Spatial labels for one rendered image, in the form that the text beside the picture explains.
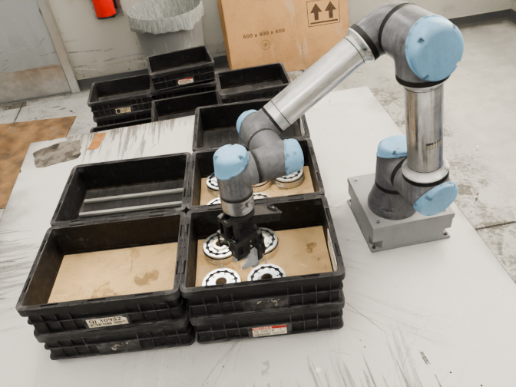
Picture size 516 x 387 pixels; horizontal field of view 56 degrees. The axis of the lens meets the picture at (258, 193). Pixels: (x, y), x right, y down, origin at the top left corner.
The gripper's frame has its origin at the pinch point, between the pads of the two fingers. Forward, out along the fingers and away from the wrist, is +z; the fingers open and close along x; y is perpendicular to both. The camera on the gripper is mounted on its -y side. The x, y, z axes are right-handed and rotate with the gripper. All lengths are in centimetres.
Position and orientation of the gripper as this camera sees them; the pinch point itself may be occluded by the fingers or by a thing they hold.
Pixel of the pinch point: (255, 261)
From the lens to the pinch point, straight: 124.9
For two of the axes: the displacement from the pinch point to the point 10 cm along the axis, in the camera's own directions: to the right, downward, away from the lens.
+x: 6.7, 4.2, -6.2
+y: -7.4, 4.9, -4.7
